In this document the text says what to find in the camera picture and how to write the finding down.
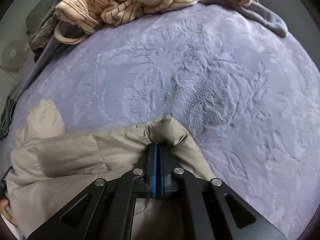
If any beige puffer jacket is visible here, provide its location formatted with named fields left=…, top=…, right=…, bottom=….
left=7, top=100, right=214, bottom=237

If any person's left hand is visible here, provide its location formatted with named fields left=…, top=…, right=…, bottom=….
left=1, top=199, right=17, bottom=226

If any lavender embossed fleece blanket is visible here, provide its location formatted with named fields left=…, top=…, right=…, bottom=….
left=1, top=4, right=319, bottom=239

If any dark green cloth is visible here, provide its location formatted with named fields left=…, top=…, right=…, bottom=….
left=0, top=96, right=17, bottom=140

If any round white fan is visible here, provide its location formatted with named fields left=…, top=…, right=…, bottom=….
left=1, top=40, right=29, bottom=72

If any grey bed sheet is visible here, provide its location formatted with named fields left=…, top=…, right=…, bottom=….
left=10, top=0, right=290, bottom=100

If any grey quilted headboard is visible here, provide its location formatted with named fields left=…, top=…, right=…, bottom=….
left=25, top=0, right=59, bottom=36

